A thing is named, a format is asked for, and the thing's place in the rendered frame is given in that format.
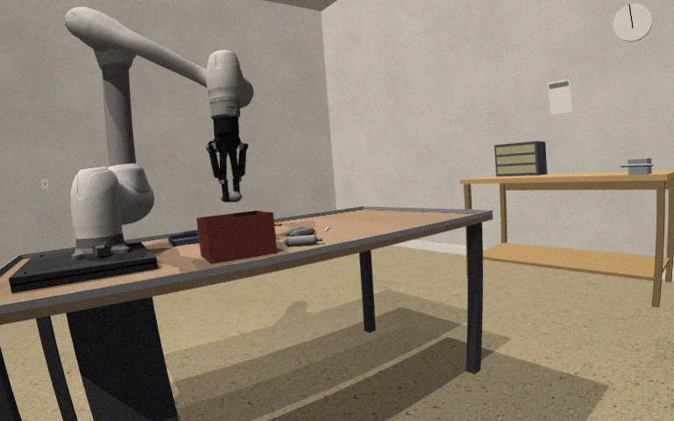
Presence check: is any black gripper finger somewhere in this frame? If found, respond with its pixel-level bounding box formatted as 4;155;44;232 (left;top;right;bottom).
206;141;229;202
229;140;248;192

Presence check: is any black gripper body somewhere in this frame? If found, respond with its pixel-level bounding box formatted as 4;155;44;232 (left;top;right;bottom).
213;117;241;153

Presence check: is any dark table edge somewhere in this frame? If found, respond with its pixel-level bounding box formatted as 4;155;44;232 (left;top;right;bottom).
0;206;493;314

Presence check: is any red open box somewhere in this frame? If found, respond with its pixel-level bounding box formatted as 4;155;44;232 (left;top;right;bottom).
196;210;277;264

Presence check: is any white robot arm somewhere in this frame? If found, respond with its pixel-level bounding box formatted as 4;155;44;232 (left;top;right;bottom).
65;7;253;260

